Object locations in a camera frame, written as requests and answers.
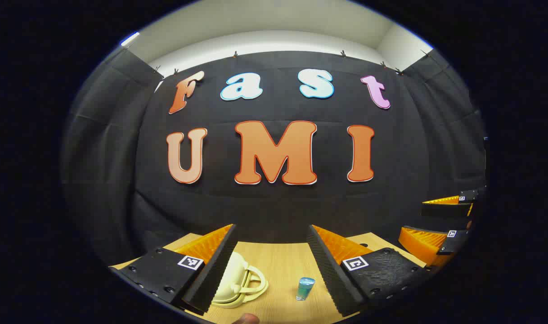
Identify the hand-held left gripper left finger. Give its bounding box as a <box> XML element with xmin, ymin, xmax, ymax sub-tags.
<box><xmin>120</xmin><ymin>224</ymin><xmax>238</xmax><ymax>315</ymax></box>

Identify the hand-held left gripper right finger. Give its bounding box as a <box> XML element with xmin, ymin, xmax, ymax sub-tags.
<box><xmin>306</xmin><ymin>224</ymin><xmax>430</xmax><ymax>317</ymax></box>

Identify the pale yellow small suitcase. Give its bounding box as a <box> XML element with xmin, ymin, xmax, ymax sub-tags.
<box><xmin>211</xmin><ymin>251</ymin><xmax>269</xmax><ymax>309</ymax></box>

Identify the blue skin care bottle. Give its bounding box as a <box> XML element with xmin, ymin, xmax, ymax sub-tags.
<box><xmin>296</xmin><ymin>277</ymin><xmax>316</xmax><ymax>301</ymax></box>

